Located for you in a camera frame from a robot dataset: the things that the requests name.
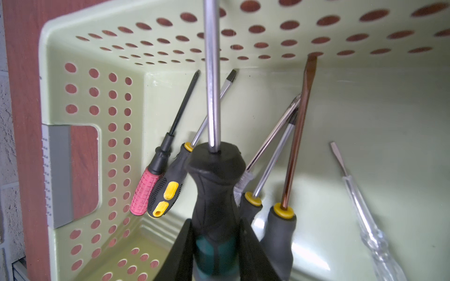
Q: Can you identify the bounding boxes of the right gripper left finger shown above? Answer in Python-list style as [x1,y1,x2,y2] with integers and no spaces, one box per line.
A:
[154,219,195,281]

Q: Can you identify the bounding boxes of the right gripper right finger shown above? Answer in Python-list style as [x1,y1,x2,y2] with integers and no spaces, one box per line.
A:
[239,218,281,281]

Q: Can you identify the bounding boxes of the black yellow dotted screwdriver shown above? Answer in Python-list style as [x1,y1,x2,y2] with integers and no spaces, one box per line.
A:
[261,56,317,281]

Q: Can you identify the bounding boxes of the black yellow Phillips screwdriver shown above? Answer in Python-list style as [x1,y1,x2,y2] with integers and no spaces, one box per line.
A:
[239,110,298,224]

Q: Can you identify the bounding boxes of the pink handled screwdriver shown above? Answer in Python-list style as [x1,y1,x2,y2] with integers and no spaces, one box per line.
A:
[130,70,200,216]

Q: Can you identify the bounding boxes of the black yellow flathead screwdriver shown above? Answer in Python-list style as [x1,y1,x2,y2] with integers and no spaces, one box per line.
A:
[146,68,239,219]

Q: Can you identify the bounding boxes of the clear red handled screwdriver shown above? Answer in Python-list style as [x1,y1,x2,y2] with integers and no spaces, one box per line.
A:
[233,94,301,206]

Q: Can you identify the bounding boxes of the green black Phillips screwdriver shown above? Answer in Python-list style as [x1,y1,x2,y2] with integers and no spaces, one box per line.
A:
[186,1,245,281]

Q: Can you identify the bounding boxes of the clear handled small screwdriver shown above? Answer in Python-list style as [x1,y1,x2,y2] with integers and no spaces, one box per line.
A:
[330,142,407,281]

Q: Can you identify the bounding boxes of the light green perforated bin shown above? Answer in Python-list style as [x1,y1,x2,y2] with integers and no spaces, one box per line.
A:
[39,1,450,281]

